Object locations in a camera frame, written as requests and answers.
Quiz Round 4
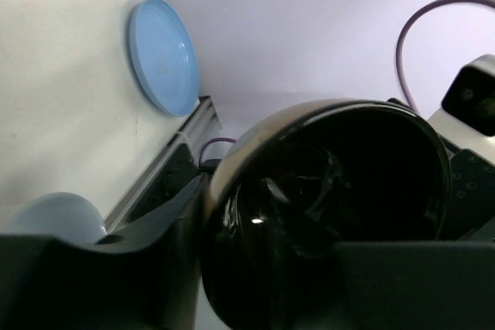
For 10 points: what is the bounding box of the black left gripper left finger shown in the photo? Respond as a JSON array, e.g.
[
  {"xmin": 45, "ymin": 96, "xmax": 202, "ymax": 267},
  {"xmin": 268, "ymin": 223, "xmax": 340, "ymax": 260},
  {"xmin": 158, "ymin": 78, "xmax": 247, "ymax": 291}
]
[{"xmin": 1, "ymin": 175, "xmax": 208, "ymax": 329}]

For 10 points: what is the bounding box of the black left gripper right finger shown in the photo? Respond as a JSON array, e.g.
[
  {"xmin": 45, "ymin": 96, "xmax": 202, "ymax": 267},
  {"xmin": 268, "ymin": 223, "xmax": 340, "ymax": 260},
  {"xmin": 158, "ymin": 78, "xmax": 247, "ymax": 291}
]
[{"xmin": 270, "ymin": 229, "xmax": 495, "ymax": 330}]

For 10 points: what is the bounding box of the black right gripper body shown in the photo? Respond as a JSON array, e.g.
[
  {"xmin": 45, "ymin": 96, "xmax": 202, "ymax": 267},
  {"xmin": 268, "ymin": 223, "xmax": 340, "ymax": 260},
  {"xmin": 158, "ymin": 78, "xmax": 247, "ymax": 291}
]
[{"xmin": 386, "ymin": 97, "xmax": 495, "ymax": 242}]

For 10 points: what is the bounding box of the pale blue mug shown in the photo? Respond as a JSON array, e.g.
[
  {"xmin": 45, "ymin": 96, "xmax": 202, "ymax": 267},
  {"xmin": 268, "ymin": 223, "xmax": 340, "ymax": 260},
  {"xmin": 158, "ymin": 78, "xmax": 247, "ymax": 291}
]
[{"xmin": 1, "ymin": 192, "xmax": 107, "ymax": 244}]

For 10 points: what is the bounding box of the black and tan bowl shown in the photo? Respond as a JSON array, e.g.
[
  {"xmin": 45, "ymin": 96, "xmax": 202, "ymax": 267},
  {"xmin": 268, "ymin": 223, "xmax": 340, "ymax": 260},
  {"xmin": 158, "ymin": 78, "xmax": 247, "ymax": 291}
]
[{"xmin": 201, "ymin": 100, "xmax": 451, "ymax": 329}]

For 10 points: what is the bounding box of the light blue plate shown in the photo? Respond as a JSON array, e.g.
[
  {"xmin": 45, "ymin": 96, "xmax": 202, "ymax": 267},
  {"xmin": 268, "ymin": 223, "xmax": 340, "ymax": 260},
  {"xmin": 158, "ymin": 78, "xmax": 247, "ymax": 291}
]
[{"xmin": 128, "ymin": 0, "xmax": 200, "ymax": 117}]

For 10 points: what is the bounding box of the aluminium mounting rail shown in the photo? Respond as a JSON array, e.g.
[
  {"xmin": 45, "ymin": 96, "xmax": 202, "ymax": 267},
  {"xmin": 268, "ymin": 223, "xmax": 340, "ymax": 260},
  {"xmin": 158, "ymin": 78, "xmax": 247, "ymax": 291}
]
[{"xmin": 105, "ymin": 96, "xmax": 220, "ymax": 232}]

